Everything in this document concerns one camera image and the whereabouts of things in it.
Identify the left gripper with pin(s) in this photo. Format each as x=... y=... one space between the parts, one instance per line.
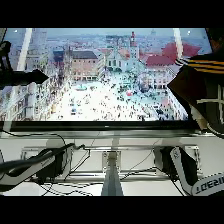
x=16 y=79

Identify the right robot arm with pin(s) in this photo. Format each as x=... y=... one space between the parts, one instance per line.
x=180 y=166

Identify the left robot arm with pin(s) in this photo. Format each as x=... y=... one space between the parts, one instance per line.
x=23 y=168

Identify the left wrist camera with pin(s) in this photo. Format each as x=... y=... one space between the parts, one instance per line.
x=4 y=48

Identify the silver frame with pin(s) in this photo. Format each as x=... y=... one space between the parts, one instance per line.
x=111 y=176

